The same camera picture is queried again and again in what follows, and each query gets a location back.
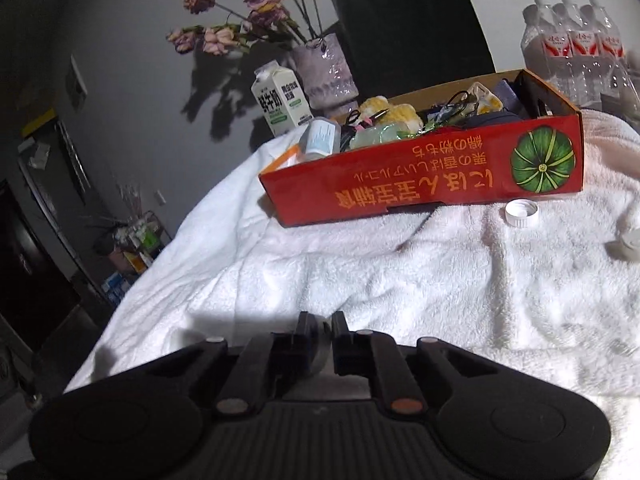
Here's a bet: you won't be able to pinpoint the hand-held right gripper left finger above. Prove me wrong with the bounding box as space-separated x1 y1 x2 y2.
145 312 313 413

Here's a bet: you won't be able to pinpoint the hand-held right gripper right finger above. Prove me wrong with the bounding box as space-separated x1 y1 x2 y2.
332 311 501 413

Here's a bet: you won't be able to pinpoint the red cardboard box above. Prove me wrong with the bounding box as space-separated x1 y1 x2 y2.
258 69 585 228

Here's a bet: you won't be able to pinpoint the white towel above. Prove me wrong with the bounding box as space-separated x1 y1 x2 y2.
65 107 640 480

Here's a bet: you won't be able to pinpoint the orange pen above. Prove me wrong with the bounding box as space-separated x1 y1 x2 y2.
262 146 303 173

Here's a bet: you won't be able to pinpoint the cluttered storage cart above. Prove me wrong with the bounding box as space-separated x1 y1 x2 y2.
92 210 173 306

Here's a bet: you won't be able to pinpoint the white bottle blue label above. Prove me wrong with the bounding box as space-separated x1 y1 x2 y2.
299 116 342 162

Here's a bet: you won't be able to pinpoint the clear green packet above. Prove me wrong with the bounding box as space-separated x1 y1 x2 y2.
347 125 416 151

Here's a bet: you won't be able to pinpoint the white bottle cap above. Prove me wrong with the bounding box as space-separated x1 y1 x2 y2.
504 199 540 228

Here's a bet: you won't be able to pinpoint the yellow plush toy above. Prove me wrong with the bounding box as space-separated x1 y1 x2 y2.
357 95 423 133

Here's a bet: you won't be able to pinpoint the white milk carton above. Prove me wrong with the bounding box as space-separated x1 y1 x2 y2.
251 60 313 138

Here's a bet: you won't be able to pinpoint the dark blue pouch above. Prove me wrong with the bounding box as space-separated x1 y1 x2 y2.
457 110 523 133

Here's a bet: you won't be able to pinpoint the purple glass vase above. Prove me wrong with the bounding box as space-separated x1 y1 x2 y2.
291 32 360 111

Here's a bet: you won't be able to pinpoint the black scissors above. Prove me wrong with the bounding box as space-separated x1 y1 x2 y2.
442 91 473 111

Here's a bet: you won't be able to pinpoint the white round container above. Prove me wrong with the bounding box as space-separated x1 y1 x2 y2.
606 227 640 262

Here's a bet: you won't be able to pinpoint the purple pouch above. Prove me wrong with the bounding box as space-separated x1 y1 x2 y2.
495 77 526 111

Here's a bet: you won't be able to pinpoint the black paper bag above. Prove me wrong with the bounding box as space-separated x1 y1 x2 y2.
328 0 496 98

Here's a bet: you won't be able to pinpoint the pack of water bottles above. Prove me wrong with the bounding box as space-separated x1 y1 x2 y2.
520 0 640 121

